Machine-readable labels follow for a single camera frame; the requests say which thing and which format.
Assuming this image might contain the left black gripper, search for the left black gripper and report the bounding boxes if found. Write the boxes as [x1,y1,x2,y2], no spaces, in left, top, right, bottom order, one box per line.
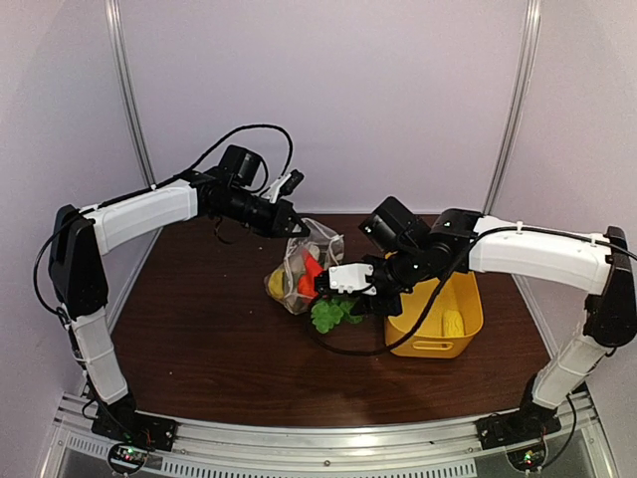
[216,185,310,237]

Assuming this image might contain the yellow toy pepper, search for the yellow toy pepper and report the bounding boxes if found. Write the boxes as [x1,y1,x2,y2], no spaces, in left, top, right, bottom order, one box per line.
[267,269,285,300]

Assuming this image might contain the clear dotted zip bag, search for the clear dotted zip bag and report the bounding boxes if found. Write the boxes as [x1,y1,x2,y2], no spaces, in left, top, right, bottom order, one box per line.
[264,217,344,315]

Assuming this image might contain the red toy pepper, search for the red toy pepper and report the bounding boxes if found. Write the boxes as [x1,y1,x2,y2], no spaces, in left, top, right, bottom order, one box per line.
[298,251,323,299]

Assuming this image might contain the green leafy toy vegetable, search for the green leafy toy vegetable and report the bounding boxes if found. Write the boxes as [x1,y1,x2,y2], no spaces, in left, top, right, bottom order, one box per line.
[311,297,363,335]

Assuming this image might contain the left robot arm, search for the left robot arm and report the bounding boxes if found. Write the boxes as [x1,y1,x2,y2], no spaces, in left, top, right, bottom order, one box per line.
[48,144,309,442]

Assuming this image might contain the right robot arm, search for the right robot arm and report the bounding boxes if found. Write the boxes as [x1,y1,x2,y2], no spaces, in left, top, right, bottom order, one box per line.
[329,196,636,440]

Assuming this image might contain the yellow plastic basket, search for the yellow plastic basket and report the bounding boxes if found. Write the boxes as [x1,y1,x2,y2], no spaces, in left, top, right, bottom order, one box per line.
[384,273,484,359]

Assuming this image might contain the yellow toy corn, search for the yellow toy corn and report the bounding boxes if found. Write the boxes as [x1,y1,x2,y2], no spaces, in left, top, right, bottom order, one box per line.
[442,310,465,338]

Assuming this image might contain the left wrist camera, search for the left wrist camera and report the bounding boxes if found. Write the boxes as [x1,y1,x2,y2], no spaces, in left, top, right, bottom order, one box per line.
[263,169,305,203]

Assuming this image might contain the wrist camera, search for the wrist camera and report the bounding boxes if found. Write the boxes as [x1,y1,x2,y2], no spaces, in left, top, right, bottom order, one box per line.
[263,169,305,203]
[314,263,377,296]

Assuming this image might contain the right black camera cable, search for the right black camera cable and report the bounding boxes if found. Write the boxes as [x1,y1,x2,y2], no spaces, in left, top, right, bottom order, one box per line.
[304,233,479,357]

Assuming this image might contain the black camera cable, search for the black camera cable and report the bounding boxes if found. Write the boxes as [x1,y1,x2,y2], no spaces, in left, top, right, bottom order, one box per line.
[89,122,295,210]
[304,233,479,357]

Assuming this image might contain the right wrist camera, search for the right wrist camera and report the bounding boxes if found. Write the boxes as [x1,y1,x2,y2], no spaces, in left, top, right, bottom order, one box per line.
[314,263,377,296]

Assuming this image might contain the left black camera cable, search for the left black camera cable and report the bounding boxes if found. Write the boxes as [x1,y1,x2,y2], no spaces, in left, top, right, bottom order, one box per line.
[89,122,295,210]

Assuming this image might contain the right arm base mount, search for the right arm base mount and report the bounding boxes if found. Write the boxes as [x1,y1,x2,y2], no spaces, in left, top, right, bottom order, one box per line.
[474,410,561,450]

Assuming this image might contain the aluminium front rail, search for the aluminium front rail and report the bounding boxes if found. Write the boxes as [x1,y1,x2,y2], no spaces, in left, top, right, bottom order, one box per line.
[49,382,618,478]

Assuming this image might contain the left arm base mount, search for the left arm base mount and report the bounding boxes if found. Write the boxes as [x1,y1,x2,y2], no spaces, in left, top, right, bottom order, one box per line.
[91,412,177,452]

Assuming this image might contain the right aluminium corner post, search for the right aluminium corner post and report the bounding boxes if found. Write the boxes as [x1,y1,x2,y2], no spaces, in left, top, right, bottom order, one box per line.
[482,0,542,214]

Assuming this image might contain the aluminium corner post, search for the aluminium corner post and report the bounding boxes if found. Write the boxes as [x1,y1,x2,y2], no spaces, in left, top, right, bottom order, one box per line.
[482,0,542,214]
[105,0,156,186]

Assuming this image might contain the left aluminium corner post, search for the left aluminium corner post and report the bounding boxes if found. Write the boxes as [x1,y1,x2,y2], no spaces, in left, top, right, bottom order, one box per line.
[105,0,156,186]

